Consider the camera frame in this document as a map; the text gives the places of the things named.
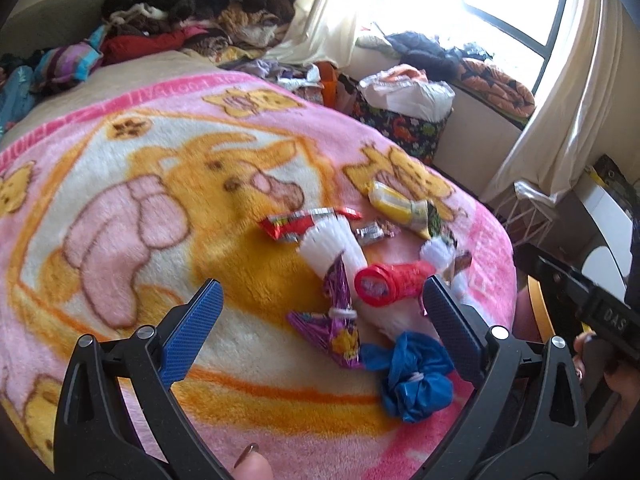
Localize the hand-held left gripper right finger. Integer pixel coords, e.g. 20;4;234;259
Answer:
421;275;588;480

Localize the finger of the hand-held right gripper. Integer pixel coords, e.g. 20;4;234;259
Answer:
515;242;640;348

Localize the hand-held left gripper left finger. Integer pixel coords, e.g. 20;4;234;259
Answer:
52;277;236;480

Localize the yellow rimmed black bin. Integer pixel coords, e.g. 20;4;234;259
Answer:
525;275;557;342

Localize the blue plastic bag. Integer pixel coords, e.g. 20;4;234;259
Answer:
360;331;456;423

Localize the white foam fruit net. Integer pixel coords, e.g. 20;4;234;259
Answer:
419;236;470;301
298;212;382;306

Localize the person's right hand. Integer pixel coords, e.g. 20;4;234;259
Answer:
572;332;640;456

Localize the person's left hand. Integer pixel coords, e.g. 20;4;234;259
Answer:
232;442;274;480

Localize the white desk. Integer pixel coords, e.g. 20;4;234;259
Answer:
575;175;640;303

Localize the red plastic cup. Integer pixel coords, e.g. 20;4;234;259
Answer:
354;260;434;310

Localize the dark bag with yellow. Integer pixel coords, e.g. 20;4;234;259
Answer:
592;154;632;192

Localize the green snack packet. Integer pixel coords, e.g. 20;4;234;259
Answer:
417;200;458;249

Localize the purple snack wrapper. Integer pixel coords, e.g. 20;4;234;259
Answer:
286;252;366;371

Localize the pink printed blanket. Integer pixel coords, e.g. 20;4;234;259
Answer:
0;70;518;480

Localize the yellow snack packet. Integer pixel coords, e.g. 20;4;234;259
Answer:
368;180;431;232

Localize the red snack wrapper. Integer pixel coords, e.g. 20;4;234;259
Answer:
258;208;362;244

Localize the cream curtain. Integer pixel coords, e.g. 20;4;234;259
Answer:
482;0;640;202
265;0;396;63

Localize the dinosaur print basket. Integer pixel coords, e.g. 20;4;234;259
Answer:
352;94;451;167

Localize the orange patterned quilt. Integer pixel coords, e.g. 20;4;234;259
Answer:
459;57;537;122

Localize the white plastic bag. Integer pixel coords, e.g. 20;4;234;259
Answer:
359;65;457;124

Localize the orange bag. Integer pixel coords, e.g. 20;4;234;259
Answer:
314;61;347;109

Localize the dark padded jacket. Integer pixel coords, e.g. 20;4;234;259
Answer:
384;31;467;79

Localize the striped cloth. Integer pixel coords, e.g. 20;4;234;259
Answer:
30;42;104;94

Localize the white wire stool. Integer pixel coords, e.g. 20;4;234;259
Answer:
499;181;564;252

